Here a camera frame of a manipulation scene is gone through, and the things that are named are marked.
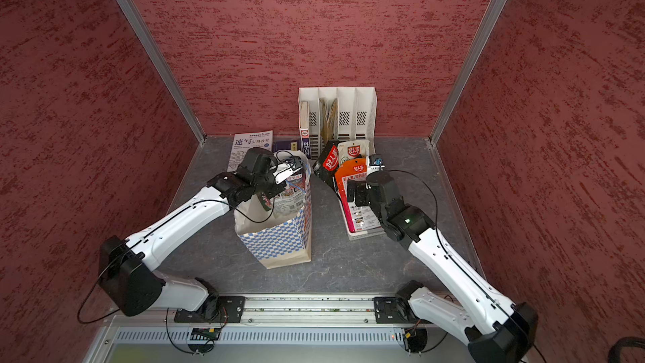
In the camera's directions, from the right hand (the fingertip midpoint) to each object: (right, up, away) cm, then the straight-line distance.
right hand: (361, 185), depth 76 cm
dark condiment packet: (+1, -13, +11) cm, 17 cm away
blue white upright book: (-19, +19, +15) cm, 31 cm away
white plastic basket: (0, -19, +10) cm, 21 cm away
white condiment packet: (-2, +11, +19) cm, 22 cm away
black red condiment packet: (-11, +6, +10) cm, 16 cm away
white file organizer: (-6, +27, +27) cm, 39 cm away
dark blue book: (-28, +15, +42) cm, 52 cm away
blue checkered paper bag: (-23, -13, -9) cm, 27 cm away
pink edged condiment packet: (-24, -6, +12) cm, 27 cm away
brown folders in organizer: (-10, +24, +22) cm, 34 cm away
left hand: (-27, +2, +6) cm, 28 cm away
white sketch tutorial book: (-51, +17, +42) cm, 68 cm away
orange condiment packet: (-2, +4, +14) cm, 15 cm away
